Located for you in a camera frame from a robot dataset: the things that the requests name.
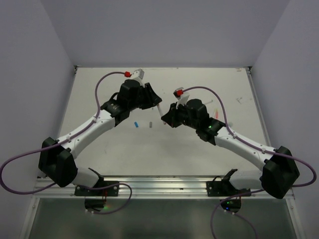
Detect aluminium front rail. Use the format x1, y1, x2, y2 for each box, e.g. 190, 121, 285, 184
36, 176, 226, 199

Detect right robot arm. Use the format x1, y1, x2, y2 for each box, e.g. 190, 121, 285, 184
161, 99, 300, 199

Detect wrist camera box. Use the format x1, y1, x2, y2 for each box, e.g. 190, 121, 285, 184
130, 69, 145, 87
173, 87, 189, 109

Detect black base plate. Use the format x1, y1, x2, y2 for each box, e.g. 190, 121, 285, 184
74, 168, 119, 212
206, 169, 251, 213

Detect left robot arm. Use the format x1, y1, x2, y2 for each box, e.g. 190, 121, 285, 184
38, 79, 162, 196

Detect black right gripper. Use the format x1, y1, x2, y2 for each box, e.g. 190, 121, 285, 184
162, 100, 199, 129

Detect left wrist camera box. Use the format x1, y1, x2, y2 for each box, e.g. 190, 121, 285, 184
130, 69, 145, 87

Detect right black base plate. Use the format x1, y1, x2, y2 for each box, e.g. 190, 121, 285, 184
206, 169, 251, 213

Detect orange capped white pen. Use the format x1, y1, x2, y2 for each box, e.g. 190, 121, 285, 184
157, 104, 166, 125

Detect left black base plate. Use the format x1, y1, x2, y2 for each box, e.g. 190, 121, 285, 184
74, 168, 119, 212

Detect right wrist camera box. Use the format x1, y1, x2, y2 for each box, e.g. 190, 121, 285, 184
173, 87, 189, 109

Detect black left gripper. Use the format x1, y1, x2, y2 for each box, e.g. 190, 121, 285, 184
128, 83, 161, 111

